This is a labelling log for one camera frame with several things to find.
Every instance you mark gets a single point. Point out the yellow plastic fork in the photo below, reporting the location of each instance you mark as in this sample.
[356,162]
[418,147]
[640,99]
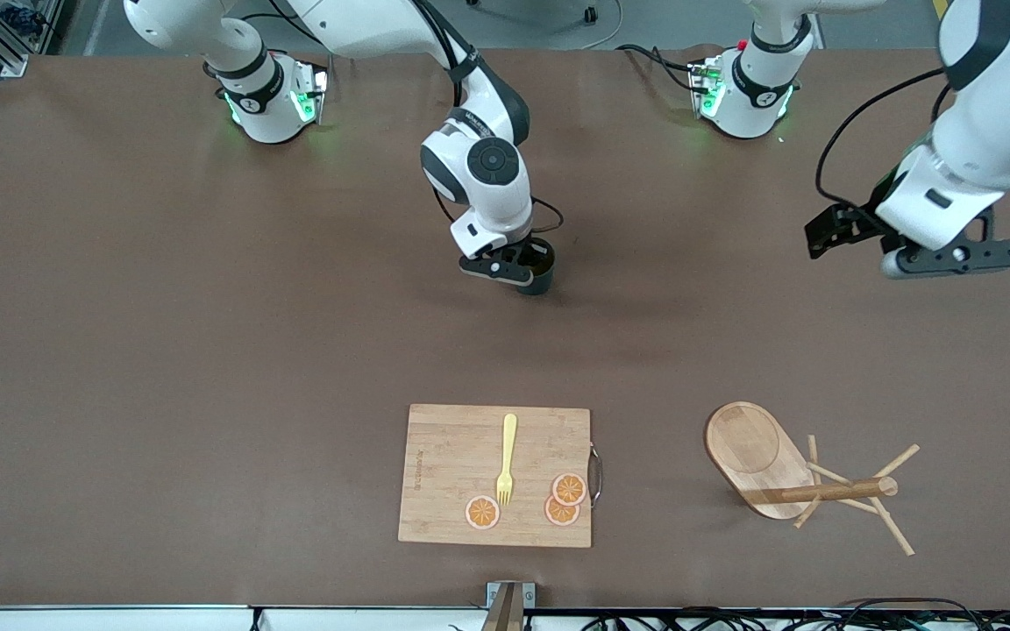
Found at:
[509,438]

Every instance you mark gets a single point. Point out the metal mounting bracket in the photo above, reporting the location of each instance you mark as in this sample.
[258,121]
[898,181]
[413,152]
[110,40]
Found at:
[509,596]

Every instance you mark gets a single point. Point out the bamboo cutting board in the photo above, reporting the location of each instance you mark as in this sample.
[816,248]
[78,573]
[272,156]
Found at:
[452,464]

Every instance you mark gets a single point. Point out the wooden mug tree rack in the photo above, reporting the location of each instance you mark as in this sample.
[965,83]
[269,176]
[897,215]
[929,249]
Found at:
[750,447]

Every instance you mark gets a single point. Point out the dark teal cup yellow inside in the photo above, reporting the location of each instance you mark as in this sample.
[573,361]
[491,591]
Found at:
[538,280]

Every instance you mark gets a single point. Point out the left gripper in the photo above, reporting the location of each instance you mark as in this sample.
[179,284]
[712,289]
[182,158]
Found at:
[862,220]

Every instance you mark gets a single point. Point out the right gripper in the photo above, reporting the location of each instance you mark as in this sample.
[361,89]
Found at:
[543,260]

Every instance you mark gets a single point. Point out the orange slice toy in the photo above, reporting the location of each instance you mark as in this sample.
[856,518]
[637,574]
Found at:
[559,515]
[482,513]
[569,488]

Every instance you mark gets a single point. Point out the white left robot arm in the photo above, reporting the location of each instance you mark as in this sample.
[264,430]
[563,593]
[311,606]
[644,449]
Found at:
[996,131]

